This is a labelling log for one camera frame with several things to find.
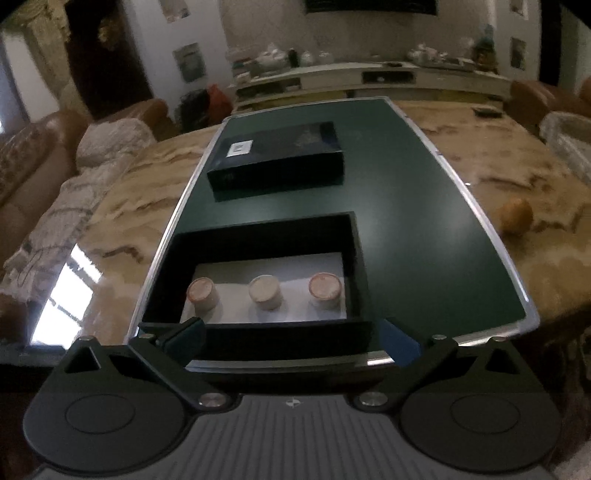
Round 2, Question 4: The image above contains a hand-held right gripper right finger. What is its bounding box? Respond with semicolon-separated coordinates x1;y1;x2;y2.
355;318;528;413

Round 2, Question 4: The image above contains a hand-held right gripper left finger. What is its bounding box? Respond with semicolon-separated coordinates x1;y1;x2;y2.
64;318;228;412

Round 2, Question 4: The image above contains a marble desktop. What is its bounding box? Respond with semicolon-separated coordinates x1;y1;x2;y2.
0;95;591;370

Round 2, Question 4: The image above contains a cream-topped small round jar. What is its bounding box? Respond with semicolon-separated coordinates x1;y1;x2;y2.
248;275;283;310

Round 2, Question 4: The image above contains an open black box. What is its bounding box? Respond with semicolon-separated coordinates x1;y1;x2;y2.
140;212;374;331

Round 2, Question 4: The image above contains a green desk mat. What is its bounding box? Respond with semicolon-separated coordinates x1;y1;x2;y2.
126;95;542;371

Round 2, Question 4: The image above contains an orange fruit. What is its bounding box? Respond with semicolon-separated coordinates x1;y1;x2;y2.
499;198;534;237

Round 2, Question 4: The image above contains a white knitted blanket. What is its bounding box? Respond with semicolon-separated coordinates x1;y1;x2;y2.
2;117;156;303

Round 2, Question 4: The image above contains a closed black box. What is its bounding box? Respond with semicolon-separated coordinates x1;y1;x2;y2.
206;121;346;203

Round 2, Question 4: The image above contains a black bag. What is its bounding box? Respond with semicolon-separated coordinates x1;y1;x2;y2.
177;89;212;126

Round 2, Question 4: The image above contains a brown leather sofa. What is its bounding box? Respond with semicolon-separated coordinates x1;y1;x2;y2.
0;98;170;278

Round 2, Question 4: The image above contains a red bag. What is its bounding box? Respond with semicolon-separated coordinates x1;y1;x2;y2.
206;84;234;121

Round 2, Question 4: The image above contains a white low cabinet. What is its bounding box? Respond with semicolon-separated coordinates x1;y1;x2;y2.
232;61;514;110

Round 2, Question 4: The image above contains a brown leather armchair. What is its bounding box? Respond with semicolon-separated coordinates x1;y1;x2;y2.
509;79;591;137

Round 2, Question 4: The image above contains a dark wooden door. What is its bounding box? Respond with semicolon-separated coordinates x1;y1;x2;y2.
65;0;155;118

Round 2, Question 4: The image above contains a white tea set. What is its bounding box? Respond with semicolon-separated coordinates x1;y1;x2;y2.
252;43;289;75
406;42;451;63

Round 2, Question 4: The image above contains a beige curtain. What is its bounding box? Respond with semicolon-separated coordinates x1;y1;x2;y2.
7;7;84;116

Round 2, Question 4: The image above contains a grey wall poster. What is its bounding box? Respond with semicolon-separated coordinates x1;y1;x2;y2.
172;43;206;84

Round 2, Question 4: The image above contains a small wall poster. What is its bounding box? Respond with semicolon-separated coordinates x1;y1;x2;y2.
510;37;527;71

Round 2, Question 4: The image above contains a black wall television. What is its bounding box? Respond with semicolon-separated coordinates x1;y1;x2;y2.
304;0;437;16

